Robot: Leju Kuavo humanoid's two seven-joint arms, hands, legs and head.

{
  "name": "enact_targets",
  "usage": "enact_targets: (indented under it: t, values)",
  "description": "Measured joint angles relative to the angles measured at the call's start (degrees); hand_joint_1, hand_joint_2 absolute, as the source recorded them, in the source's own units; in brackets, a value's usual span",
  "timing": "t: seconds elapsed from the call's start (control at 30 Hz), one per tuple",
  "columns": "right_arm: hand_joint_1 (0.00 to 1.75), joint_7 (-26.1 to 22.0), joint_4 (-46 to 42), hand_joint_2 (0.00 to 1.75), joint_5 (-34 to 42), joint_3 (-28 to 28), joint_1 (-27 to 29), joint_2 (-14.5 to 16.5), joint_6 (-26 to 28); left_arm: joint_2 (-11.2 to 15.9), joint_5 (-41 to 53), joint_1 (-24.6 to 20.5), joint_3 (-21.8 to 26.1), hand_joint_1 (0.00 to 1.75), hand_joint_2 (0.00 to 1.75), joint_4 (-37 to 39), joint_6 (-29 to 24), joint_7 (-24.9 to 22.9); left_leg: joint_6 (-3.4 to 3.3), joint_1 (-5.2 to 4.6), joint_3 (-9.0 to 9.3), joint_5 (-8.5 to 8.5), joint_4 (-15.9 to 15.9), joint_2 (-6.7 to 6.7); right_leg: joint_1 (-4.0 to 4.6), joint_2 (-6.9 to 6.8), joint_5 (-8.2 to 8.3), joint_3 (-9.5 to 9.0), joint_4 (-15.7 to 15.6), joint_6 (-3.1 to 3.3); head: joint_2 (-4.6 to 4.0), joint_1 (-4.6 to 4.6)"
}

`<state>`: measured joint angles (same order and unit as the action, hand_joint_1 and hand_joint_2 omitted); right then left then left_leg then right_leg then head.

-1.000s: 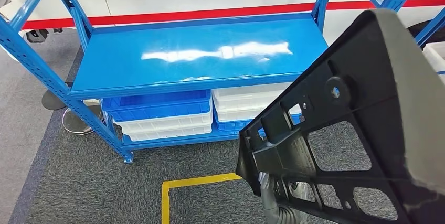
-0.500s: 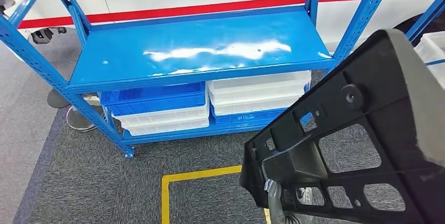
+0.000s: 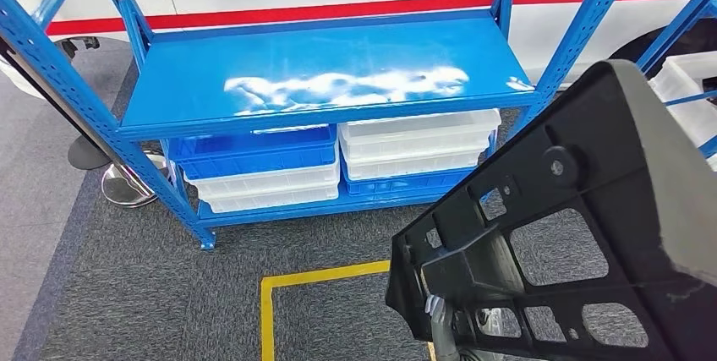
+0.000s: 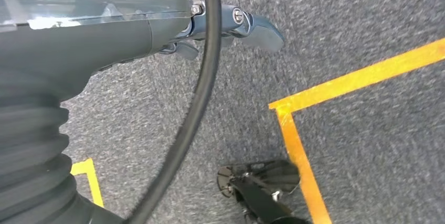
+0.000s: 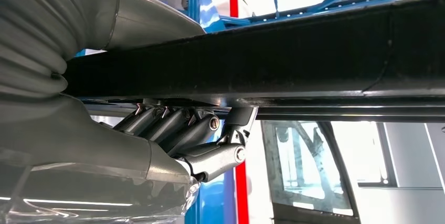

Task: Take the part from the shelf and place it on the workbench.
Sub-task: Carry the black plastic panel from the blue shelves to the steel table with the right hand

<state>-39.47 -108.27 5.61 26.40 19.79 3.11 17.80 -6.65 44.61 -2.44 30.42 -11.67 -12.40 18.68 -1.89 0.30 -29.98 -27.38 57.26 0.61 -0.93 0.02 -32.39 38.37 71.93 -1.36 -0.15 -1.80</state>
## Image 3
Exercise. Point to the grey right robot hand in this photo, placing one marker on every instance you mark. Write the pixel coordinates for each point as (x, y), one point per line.
(441, 336)

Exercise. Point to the black plastic car part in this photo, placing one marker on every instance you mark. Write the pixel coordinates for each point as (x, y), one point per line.
(616, 179)

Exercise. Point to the blue metal shelf rack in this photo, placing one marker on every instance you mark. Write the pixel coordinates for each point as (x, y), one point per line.
(308, 50)

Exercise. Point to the blue shelf rack on castors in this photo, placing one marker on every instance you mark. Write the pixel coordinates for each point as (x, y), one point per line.
(678, 22)

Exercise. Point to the yellow floor tape square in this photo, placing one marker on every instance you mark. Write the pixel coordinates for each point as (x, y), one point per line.
(313, 279)

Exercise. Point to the white plastic crate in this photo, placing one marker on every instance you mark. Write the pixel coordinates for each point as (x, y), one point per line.
(414, 145)
(269, 200)
(692, 75)
(409, 167)
(420, 123)
(269, 182)

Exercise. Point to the stanchion with chrome base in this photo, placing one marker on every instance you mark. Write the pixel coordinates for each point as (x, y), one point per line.
(123, 190)

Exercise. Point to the black round stanchion base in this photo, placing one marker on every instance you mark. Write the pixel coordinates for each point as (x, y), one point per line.
(84, 154)

